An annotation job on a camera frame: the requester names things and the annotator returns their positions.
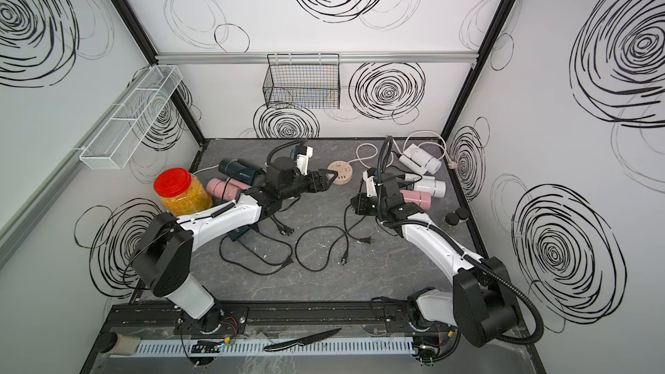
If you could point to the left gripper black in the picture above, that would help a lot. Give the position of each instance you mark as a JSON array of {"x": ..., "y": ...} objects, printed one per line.
[{"x": 313, "y": 180}]

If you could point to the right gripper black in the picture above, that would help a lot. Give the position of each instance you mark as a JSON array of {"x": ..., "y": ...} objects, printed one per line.
[{"x": 360, "y": 208}]

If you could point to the pink hair dryer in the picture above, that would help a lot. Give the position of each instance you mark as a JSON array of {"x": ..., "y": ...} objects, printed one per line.
[
  {"x": 225, "y": 190},
  {"x": 420, "y": 199}
]

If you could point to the round beige power strip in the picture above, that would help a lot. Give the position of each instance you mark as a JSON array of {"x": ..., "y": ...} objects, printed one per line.
[{"x": 344, "y": 172}]

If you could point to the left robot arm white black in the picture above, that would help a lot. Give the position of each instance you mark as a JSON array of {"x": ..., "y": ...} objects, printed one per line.
[{"x": 162, "y": 257}]

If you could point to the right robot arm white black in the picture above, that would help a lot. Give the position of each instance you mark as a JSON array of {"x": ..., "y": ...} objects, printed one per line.
[{"x": 483, "y": 304}]

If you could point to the dark green hair dryer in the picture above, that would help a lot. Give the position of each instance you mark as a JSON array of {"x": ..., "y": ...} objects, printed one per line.
[{"x": 241, "y": 170}]

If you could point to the white hair dryer middle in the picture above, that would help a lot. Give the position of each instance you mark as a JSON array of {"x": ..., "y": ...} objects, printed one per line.
[{"x": 426, "y": 184}]

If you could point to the white hair dryer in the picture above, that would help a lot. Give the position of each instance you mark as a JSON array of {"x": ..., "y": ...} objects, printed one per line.
[
  {"x": 419, "y": 161},
  {"x": 426, "y": 184}
]

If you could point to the white hair dryer back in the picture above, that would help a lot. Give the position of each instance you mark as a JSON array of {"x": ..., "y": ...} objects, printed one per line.
[{"x": 419, "y": 161}]

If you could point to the spice bottle black cap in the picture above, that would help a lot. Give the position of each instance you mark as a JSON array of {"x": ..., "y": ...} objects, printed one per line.
[{"x": 451, "y": 219}]

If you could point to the jar with red lid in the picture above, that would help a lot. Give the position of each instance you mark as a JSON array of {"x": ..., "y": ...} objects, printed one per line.
[{"x": 181, "y": 192}]

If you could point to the black kitchen knife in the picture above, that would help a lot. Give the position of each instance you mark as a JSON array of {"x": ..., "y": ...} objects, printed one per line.
[{"x": 301, "y": 342}]

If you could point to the black wire basket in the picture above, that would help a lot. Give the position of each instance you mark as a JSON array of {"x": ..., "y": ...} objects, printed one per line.
[{"x": 311, "y": 81}]

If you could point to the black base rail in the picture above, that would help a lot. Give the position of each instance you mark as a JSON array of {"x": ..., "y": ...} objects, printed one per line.
[{"x": 214, "y": 318}]

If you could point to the white wire shelf basket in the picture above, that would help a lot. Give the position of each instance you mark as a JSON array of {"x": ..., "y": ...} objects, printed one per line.
[{"x": 145, "y": 116}]

